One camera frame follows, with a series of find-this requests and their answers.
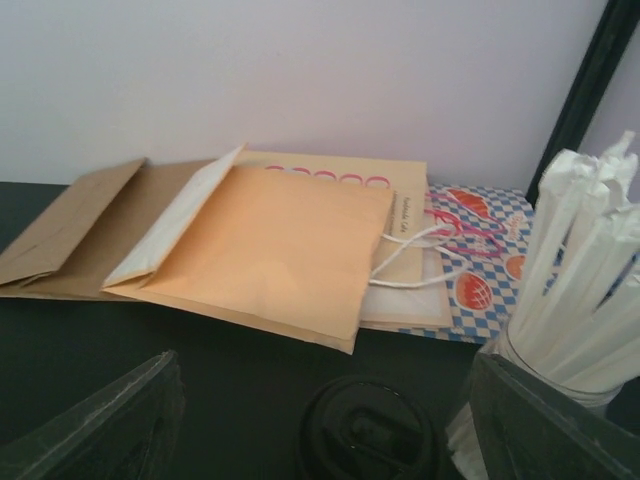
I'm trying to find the blue checkered paper bag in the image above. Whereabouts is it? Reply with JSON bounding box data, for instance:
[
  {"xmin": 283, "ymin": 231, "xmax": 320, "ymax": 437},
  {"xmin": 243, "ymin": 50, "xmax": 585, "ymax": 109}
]
[{"xmin": 402, "ymin": 185, "xmax": 534, "ymax": 345}]

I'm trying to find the stack of black cup lids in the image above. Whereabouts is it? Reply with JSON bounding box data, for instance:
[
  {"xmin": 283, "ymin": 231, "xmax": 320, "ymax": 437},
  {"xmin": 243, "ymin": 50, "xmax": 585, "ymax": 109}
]
[{"xmin": 294, "ymin": 375, "xmax": 439, "ymax": 479}]

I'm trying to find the beige bag with red circles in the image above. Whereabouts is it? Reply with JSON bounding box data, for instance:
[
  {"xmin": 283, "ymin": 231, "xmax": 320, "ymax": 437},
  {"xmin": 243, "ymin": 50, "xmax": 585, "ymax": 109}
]
[{"xmin": 238, "ymin": 150, "xmax": 453, "ymax": 331}]

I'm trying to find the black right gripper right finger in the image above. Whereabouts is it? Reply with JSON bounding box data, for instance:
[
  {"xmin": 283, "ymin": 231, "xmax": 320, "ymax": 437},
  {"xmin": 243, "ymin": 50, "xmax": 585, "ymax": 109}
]
[{"xmin": 470, "ymin": 353, "xmax": 639, "ymax": 479}]

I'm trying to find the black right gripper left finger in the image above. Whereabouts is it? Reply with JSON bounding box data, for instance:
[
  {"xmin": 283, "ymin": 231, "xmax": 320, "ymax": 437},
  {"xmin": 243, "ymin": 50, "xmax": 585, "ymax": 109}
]
[{"xmin": 1, "ymin": 351, "xmax": 185, "ymax": 479}]

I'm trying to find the brown kraft paper bag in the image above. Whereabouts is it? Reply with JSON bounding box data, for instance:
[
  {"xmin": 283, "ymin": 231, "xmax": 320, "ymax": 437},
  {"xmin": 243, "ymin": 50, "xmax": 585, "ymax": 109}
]
[{"xmin": 1, "ymin": 158, "xmax": 207, "ymax": 301}]

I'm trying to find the black frame post right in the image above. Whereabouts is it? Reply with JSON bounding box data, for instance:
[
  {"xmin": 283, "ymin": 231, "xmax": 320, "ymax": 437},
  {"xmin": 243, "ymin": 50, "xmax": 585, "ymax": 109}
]
[{"xmin": 525, "ymin": 0, "xmax": 639, "ymax": 206}]

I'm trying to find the white paper bag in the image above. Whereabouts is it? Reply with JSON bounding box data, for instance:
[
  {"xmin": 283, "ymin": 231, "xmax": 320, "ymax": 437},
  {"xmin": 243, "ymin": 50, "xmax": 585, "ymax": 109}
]
[{"xmin": 102, "ymin": 143, "xmax": 247, "ymax": 291}]

